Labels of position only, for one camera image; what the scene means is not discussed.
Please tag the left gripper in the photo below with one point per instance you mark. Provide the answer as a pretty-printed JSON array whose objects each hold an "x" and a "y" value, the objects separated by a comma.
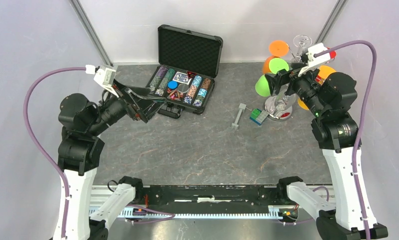
[{"x": 137, "y": 107}]

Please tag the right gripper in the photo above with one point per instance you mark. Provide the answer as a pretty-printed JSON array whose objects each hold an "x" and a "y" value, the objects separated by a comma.
[{"x": 283, "y": 77}]

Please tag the green wine glass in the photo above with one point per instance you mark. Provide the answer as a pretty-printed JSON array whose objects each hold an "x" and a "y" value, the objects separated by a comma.
[{"x": 265, "y": 85}]

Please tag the orange wine glass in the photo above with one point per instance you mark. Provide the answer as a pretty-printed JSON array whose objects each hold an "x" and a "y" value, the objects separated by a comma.
[{"x": 277, "y": 49}]

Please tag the clear wine glass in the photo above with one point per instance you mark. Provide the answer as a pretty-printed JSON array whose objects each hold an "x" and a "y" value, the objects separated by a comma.
[
  {"x": 279, "y": 104},
  {"x": 302, "y": 42}
]

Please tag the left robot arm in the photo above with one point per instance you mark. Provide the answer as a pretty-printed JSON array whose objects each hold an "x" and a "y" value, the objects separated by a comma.
[{"x": 83, "y": 121}]

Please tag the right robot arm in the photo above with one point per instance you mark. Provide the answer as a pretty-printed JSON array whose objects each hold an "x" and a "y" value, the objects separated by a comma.
[{"x": 337, "y": 134}]

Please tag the yellow wine glass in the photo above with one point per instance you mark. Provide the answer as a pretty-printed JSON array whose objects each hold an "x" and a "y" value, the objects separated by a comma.
[{"x": 324, "y": 72}]

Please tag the chrome wine glass rack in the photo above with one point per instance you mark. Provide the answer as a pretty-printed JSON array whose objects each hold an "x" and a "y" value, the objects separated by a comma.
[{"x": 294, "y": 97}]

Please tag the red wine glass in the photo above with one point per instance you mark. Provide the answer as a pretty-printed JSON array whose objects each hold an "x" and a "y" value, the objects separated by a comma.
[{"x": 332, "y": 57}]

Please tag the blue dealer chip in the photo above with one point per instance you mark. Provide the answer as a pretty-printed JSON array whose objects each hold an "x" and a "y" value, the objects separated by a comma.
[{"x": 172, "y": 84}]

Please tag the grey round puck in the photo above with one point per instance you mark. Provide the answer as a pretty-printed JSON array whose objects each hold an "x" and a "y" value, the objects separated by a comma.
[{"x": 183, "y": 88}]

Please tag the playing card deck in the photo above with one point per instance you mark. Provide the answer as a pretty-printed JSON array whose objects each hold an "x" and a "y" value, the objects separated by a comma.
[{"x": 181, "y": 77}]

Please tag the green blue toy bricks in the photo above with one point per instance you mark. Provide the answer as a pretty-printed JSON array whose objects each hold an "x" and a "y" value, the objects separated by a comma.
[{"x": 258, "y": 116}]

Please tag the black poker chip case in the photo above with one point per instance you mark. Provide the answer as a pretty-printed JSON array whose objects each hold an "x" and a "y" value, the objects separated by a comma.
[{"x": 191, "y": 52}]

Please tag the grey plastic bar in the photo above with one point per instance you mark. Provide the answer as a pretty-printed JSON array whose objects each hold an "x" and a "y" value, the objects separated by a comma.
[{"x": 241, "y": 109}]

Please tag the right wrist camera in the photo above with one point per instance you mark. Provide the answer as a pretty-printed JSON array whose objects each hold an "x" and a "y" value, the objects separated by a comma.
[{"x": 315, "y": 56}]

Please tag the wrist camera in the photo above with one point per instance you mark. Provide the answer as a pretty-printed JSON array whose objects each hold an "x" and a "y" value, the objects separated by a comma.
[
  {"x": 315, "y": 56},
  {"x": 104, "y": 76}
]

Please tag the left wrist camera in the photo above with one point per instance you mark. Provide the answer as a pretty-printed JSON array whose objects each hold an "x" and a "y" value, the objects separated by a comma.
[{"x": 104, "y": 76}]

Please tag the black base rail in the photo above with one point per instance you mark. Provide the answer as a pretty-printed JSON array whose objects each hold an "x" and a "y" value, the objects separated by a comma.
[{"x": 211, "y": 199}]

